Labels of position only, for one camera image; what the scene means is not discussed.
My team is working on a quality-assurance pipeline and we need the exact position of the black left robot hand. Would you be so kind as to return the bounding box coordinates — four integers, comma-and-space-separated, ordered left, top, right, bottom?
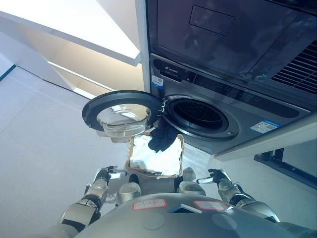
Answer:
98, 166, 129, 184

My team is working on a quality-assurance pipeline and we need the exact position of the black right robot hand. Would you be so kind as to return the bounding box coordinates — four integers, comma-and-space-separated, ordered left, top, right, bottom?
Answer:
196, 168, 230, 185

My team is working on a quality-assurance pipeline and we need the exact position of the black garment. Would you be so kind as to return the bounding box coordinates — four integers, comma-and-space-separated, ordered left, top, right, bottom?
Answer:
148, 120, 178, 153

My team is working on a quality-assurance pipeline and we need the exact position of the brown woven laundry basket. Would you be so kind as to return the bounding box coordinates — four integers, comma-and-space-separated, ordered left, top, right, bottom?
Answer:
124, 133, 186, 179

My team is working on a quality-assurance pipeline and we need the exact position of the white clothes pile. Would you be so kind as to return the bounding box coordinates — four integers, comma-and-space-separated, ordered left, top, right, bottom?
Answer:
129, 135, 182, 176

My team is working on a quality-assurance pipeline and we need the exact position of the grey front-load washing machine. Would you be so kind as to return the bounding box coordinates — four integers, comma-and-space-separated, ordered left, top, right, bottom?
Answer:
149, 53, 312, 156

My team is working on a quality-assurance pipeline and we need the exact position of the silver left robot leg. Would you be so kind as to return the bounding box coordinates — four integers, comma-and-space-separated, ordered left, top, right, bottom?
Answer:
115, 173, 142, 207

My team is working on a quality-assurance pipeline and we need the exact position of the silver robot leg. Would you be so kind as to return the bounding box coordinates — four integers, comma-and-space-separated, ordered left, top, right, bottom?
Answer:
115, 173, 142, 207
174, 167, 207, 198

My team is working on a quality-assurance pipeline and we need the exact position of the silver right robot leg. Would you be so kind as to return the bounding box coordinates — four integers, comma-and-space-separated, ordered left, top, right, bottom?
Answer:
174, 167, 207, 198

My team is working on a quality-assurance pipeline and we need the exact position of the grey robot torso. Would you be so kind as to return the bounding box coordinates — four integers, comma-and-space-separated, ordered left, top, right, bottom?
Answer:
24, 192, 317, 238

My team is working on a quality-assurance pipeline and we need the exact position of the round washer door glass bowl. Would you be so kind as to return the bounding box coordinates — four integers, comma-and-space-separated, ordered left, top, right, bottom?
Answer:
81, 90, 162, 144

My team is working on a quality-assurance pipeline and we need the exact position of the blue white energy sticker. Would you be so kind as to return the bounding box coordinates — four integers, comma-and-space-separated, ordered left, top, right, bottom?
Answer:
249, 119, 282, 136

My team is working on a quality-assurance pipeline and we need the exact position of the white barcode sticker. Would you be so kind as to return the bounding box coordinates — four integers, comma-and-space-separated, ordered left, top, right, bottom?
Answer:
151, 74, 165, 87

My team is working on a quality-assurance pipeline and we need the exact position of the white cabinet side panel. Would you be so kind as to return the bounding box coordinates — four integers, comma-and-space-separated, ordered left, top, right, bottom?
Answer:
134, 0, 152, 93

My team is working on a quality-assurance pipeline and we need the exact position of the dark grey dryer unit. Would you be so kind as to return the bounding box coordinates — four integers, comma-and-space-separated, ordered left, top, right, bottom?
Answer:
145, 0, 317, 95

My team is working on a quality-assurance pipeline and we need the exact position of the white stepped shelf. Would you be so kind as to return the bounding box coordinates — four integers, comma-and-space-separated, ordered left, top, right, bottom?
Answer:
0, 0, 142, 98

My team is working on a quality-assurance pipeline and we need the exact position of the black metal frame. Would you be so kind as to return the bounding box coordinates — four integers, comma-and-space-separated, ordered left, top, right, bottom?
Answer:
253, 147, 317, 191

